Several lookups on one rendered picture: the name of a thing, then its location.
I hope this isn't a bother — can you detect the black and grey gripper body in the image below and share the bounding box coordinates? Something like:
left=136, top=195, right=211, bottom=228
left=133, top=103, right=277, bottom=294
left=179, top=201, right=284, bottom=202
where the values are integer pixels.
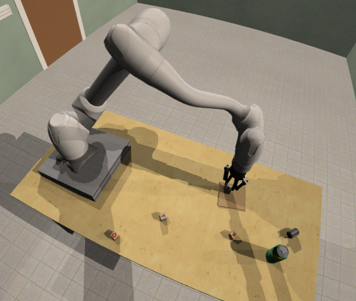
left=229, top=166, right=246, bottom=180

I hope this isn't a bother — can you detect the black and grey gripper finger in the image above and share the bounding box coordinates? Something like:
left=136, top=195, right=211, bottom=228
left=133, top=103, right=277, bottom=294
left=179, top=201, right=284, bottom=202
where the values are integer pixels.
left=228, top=177, right=248, bottom=194
left=223, top=165, right=233, bottom=189

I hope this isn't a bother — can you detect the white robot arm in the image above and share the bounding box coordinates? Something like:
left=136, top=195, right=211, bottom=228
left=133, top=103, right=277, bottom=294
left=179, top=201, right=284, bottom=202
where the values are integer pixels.
left=48, top=8, right=266, bottom=173

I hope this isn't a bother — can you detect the tan square mat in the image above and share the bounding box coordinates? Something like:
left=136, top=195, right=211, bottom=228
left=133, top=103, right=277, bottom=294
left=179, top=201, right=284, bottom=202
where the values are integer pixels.
left=218, top=182, right=245, bottom=211

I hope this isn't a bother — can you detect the green and yellow drink can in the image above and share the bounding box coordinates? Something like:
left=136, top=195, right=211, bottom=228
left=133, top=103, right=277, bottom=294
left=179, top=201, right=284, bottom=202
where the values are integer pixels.
left=266, top=244, right=289, bottom=264

